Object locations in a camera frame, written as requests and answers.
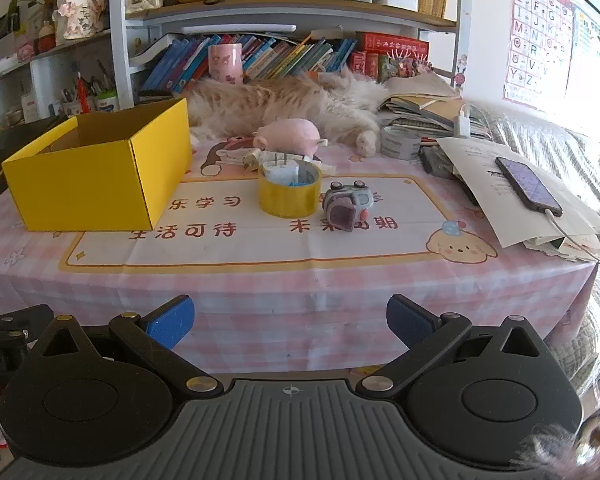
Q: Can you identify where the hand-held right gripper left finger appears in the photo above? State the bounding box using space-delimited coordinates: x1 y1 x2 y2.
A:
27 295 226 401

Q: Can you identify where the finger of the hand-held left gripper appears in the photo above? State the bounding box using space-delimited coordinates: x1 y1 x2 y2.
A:
0 304 55 346

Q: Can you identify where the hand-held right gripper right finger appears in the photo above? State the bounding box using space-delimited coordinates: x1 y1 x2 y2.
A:
355 295 546 401

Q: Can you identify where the yellow cardboard box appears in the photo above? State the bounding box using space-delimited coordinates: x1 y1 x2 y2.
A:
1 97 193 232

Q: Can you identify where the white printed packet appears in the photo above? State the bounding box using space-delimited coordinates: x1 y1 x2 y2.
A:
264 160 303 186

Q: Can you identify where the pink plush toy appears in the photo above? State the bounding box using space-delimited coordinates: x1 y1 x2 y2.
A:
252 117 328 161

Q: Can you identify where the white paper sheet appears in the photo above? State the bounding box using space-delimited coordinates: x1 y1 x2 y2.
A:
436 136 600 248

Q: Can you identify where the yellow tape roll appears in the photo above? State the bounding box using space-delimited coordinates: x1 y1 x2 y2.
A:
258 160 323 219

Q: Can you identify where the grey clear tape roll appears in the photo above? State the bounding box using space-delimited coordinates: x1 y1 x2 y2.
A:
380 125 423 161

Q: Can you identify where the white power plug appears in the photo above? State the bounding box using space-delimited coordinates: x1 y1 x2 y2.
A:
242 147 268 171

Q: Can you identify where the black smartphone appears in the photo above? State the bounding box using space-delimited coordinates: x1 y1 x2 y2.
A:
495 156 564 217

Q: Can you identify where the white charger adapter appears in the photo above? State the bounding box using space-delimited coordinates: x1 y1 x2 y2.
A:
454 105 473 138

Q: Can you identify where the pot of brushes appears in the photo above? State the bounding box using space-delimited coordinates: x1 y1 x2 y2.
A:
60 72 98 117

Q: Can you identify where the grey fuzzy pompom charm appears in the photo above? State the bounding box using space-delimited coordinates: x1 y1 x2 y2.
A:
515 405 600 480

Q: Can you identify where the stack of notebooks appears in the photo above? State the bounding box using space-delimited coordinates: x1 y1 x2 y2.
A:
377 74 493 141

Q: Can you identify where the fluffy cream cat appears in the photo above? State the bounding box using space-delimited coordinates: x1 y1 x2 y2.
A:
185 67 396 157

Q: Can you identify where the white side shelf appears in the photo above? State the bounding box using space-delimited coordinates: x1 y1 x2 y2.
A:
0 30 113 136

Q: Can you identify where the pink printed cup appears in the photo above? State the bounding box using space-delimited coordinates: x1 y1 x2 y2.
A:
208 43 244 84

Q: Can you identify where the red book box set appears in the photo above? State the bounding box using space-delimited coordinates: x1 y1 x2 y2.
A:
350 31 431 83

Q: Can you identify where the red white figurine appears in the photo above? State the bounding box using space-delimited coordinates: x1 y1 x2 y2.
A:
37 20 56 53

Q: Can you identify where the white wooden bookshelf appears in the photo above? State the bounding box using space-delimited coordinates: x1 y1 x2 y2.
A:
107 0 468 106

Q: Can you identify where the row of colourful books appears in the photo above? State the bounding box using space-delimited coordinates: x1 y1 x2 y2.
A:
140 32 358 93

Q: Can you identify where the grey purple toy camera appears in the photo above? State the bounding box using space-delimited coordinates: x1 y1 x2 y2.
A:
322 179 381 233

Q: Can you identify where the white charging cable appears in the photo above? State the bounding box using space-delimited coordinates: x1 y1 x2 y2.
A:
545 210 600 266

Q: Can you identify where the pink alphabet wall poster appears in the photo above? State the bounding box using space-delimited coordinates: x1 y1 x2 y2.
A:
502 0 578 111

